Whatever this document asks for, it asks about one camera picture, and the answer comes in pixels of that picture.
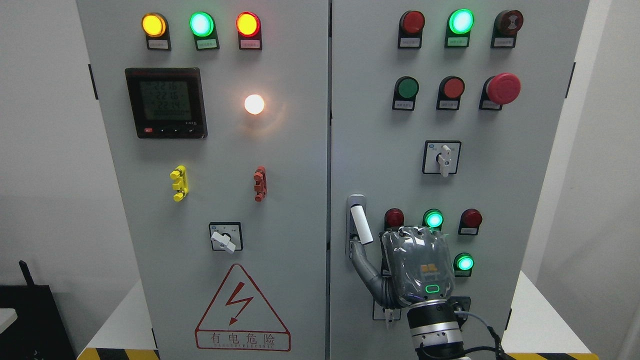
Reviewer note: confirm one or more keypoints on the red push button upper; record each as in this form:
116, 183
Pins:
450, 91

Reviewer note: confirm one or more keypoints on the dark red indicator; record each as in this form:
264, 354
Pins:
410, 30
393, 218
470, 222

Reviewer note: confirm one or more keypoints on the yellow terminal clip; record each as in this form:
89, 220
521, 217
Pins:
180, 183

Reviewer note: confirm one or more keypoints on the dark red indicator middle right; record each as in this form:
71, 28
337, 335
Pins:
470, 222

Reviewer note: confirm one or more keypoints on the black digital power meter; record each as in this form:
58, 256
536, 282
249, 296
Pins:
167, 103

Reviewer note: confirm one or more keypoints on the dark red indicator middle left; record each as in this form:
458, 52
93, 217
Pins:
393, 218

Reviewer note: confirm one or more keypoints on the red emergency stop mushroom button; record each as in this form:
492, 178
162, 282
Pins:
499, 90

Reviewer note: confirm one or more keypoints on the left grey cabinet door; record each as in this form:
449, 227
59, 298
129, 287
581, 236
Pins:
285, 235

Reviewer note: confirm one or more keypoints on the red-orange indicator light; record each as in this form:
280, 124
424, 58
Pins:
249, 29

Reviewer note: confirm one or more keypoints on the green lit button lower right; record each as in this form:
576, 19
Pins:
463, 264

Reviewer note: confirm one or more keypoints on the grey cabinet door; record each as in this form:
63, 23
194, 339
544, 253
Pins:
285, 235
378, 152

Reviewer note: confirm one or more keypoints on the right grey cabinet door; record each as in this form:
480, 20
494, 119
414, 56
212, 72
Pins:
378, 152

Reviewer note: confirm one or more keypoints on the silver door handle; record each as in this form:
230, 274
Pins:
357, 226

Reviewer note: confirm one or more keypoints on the white lever selector switch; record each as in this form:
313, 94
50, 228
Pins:
441, 157
226, 236

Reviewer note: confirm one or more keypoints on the green lit indicator middle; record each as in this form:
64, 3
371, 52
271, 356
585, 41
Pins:
433, 219

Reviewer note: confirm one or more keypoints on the black rotary knob switch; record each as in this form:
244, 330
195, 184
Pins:
460, 303

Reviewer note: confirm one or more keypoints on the dark buzzer unit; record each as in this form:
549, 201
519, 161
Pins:
505, 29

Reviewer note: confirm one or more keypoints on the green indicator light top left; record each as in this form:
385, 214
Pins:
204, 31

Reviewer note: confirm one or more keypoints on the black box with antenna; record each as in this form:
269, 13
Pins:
38, 332

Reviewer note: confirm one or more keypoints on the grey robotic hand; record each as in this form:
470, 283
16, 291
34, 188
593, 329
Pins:
419, 263

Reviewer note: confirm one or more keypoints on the bright green indicator top right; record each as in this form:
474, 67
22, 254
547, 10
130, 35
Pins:
458, 28

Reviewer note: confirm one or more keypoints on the white lever selector switch left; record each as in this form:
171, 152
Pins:
226, 236

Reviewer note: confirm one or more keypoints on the dark red indicator top right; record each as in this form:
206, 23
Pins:
410, 30

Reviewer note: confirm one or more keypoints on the red electric hazard warning sign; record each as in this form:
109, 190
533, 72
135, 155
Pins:
239, 317

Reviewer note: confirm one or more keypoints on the red terminal clip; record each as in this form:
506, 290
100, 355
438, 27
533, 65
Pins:
260, 185

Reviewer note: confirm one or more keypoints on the yellow indicator light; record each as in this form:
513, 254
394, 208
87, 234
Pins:
157, 33

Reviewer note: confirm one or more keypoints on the white lever selector switch upper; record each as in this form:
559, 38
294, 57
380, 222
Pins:
441, 157

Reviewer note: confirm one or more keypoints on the white glowing indicator light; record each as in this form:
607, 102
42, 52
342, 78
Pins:
254, 104

